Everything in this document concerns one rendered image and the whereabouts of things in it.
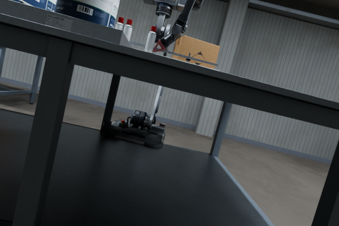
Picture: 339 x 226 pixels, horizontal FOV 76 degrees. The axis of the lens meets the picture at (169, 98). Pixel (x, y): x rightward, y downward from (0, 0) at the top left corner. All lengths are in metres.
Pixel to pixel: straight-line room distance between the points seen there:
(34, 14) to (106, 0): 0.22
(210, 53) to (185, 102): 2.42
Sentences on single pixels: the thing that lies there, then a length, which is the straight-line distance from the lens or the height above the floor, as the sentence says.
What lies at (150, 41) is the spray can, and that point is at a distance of 1.45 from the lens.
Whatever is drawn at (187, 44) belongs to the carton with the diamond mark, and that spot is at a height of 1.06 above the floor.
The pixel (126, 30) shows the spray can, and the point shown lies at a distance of 1.46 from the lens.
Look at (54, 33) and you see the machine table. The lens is 0.66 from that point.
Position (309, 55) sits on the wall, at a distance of 4.74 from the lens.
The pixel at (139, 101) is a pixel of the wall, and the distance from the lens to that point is 4.11.
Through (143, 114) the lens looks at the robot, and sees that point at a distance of 2.09.
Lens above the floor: 0.77
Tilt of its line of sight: 5 degrees down
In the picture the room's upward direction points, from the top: 14 degrees clockwise
